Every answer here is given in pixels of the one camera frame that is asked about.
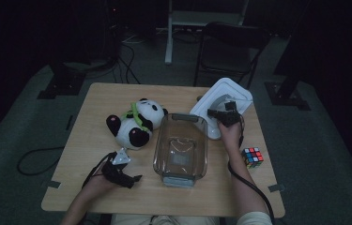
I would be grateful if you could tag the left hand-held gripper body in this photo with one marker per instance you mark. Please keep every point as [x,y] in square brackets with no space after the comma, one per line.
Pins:
[115,173]

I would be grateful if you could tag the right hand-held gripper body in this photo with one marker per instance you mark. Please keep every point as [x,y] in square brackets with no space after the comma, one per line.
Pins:
[230,117]

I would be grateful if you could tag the white storage box lid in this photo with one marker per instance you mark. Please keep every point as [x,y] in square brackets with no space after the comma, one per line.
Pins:
[230,90]

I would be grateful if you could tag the panda plush toy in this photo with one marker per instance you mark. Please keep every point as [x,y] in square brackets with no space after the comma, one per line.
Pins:
[131,131]

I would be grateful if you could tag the colourful puzzle cube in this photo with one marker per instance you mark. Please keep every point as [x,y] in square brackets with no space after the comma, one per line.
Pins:
[252,157]

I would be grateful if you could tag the clear plastic storage box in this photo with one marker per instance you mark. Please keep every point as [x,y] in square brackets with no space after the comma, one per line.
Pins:
[180,150]

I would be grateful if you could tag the person's right hand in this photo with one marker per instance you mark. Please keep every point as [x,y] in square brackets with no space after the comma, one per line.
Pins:
[231,136]

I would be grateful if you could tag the person's left hand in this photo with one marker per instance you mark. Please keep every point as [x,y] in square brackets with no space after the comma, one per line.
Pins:
[100,184]

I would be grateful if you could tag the black folding chair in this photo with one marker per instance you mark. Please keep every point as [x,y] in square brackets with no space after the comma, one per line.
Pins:
[226,57]

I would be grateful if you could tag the black stand base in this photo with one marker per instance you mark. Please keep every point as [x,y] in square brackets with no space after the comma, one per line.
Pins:
[284,97]
[61,84]

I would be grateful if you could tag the grey tape piece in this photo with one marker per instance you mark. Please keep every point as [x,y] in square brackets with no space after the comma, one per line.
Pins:
[276,187]
[54,184]

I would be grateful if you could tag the small black strip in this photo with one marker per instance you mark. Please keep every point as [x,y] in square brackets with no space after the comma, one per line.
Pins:
[69,122]

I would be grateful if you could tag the person's cream sleeve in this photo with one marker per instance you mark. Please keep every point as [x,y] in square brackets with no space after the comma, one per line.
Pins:
[255,219]

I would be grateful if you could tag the dark equipment tower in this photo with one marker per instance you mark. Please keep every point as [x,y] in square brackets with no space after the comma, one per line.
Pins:
[112,28]

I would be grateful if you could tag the white metal desk frame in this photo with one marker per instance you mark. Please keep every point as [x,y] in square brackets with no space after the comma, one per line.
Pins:
[195,17]

